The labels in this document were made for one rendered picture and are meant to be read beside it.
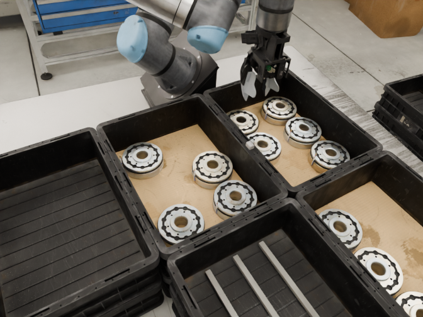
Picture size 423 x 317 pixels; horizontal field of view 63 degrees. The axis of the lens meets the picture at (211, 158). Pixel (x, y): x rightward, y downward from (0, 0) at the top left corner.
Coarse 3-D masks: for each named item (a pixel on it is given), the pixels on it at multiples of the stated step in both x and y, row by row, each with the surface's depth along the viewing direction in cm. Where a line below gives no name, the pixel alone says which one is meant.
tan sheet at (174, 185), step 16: (192, 128) 101; (160, 144) 96; (176, 144) 96; (192, 144) 96; (208, 144) 97; (176, 160) 92; (192, 160) 92; (128, 176) 87; (160, 176) 88; (176, 176) 88; (144, 192) 84; (160, 192) 85; (176, 192) 85; (192, 192) 85; (208, 192) 85; (160, 208) 81; (208, 208) 82; (208, 224) 79
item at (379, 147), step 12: (288, 72) 105; (228, 84) 99; (216, 108) 92; (336, 108) 94; (228, 120) 89; (348, 120) 91; (240, 132) 86; (360, 132) 89; (264, 156) 81; (360, 156) 82; (336, 168) 79; (312, 180) 77; (288, 192) 75
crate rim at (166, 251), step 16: (192, 96) 95; (144, 112) 89; (96, 128) 84; (240, 144) 83; (112, 160) 78; (256, 160) 80; (272, 176) 77; (144, 208) 69; (256, 208) 71; (224, 224) 68; (160, 240) 65; (192, 240) 65; (160, 256) 65
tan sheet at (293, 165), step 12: (252, 108) 108; (264, 120) 105; (264, 132) 101; (276, 132) 101; (288, 144) 98; (288, 156) 95; (300, 156) 95; (276, 168) 92; (288, 168) 92; (300, 168) 92; (312, 168) 93; (288, 180) 89; (300, 180) 90
